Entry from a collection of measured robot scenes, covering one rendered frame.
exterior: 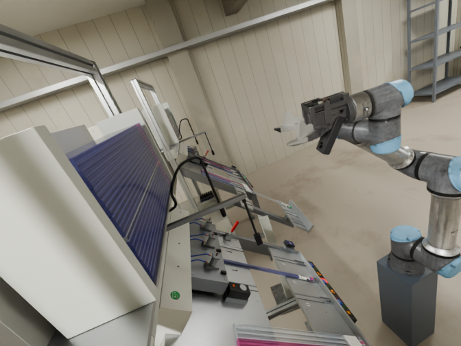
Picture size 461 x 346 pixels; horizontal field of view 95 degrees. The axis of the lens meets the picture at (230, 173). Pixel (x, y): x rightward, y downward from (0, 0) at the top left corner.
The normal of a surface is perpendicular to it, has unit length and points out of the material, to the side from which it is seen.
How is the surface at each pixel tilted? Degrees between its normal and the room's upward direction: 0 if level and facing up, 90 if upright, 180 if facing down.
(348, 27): 90
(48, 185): 90
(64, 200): 90
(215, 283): 90
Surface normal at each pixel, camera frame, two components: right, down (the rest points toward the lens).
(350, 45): 0.30, 0.28
